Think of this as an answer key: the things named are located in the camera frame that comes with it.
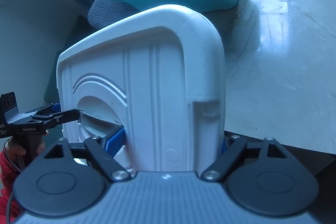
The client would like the left hand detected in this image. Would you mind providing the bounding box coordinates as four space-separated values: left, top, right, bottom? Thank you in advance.
3 131 49 159

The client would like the red sleeve forearm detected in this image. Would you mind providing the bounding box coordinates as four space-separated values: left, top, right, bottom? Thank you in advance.
1 150 19 223

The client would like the far dark fabric chair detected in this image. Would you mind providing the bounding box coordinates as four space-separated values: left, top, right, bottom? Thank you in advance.
87 0 139 30

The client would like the white plastic bin lid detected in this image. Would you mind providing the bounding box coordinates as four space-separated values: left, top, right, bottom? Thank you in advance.
56 5 226 173

